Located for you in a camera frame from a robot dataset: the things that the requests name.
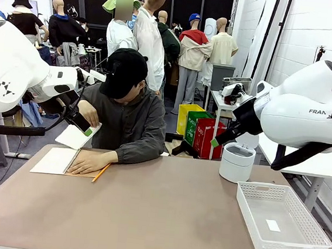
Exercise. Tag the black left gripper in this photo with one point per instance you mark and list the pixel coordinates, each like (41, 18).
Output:
(71, 102)

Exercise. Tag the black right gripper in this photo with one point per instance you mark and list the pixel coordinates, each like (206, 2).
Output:
(247, 117)

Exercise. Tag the spiral notebook with brown cover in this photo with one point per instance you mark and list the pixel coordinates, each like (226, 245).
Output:
(52, 160)

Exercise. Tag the orange pencil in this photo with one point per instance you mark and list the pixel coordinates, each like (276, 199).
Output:
(101, 172)

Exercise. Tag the person's left forearm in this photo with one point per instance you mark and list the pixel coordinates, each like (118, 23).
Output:
(139, 154)

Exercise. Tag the person's right forearm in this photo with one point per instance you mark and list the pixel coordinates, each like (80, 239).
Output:
(88, 96)

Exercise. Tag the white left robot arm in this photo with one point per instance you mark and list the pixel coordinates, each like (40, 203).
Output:
(12, 65)

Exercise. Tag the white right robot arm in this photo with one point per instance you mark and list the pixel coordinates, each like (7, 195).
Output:
(296, 119)

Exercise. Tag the person's right hand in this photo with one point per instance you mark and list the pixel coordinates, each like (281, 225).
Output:
(90, 111)

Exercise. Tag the person's left hand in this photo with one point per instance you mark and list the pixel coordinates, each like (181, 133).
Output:
(92, 161)

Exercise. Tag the small white side table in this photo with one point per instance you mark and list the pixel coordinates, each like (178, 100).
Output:
(216, 129)

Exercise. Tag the red recycling bag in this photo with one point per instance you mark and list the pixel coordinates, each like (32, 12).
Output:
(205, 143)

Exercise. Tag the white lidded trash can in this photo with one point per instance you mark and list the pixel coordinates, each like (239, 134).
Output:
(235, 166)

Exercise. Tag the green recycling bag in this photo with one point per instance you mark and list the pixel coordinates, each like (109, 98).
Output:
(192, 127)

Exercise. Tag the black stand base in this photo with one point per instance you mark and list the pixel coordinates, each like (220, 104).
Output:
(185, 148)

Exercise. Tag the yellow recycling bag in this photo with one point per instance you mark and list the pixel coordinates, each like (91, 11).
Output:
(184, 120)

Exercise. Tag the blue cloth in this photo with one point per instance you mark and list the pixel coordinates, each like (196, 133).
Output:
(33, 114)

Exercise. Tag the person's grey jacket torso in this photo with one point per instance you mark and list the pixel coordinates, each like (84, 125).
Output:
(133, 127)

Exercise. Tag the steel pan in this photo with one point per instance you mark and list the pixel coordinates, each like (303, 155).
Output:
(242, 80)

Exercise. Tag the grey cabinet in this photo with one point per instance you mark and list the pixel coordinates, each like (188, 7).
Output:
(220, 76)

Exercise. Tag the black baseball cap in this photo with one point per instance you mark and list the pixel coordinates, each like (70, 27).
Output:
(125, 73)

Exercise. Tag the white desk leg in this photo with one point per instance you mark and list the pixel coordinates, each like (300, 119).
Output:
(2, 144)

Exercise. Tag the mannequin in cream shirt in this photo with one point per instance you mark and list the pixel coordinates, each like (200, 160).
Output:
(223, 50)

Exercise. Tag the mannequin in red beige jacket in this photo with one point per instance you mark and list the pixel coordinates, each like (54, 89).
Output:
(192, 53)

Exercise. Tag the background person in black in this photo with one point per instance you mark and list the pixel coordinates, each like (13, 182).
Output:
(85, 31)

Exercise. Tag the mannequin in black sweater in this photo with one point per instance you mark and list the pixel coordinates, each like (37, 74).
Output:
(61, 30)

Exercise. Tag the mannequin in white blouse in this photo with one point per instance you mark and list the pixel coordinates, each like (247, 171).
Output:
(120, 36)

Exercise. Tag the tall mannequin in white shirt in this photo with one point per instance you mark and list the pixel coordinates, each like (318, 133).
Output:
(148, 49)

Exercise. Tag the white label in basket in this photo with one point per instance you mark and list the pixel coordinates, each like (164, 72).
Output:
(272, 225)

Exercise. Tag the large white table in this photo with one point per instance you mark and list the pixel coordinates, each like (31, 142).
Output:
(326, 166)

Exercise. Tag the mannequin in dark green jacket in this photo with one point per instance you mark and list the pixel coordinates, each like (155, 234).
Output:
(170, 45)

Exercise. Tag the white oval torso form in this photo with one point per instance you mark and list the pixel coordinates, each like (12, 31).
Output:
(210, 28)

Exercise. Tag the mannequin in black top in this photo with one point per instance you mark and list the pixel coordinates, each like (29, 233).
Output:
(24, 22)

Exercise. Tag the blue baseball cap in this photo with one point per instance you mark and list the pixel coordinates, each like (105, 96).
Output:
(194, 17)

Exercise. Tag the white perforated plastic basket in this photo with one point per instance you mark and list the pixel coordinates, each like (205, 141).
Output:
(277, 247)

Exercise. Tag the black bucket hat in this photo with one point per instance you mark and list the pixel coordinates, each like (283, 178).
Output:
(21, 0)

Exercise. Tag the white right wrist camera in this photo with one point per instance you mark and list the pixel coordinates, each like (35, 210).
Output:
(229, 91)

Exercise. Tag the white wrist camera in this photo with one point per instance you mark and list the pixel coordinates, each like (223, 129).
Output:
(87, 77)
(229, 91)

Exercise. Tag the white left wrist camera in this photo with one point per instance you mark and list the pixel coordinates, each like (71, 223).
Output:
(87, 77)

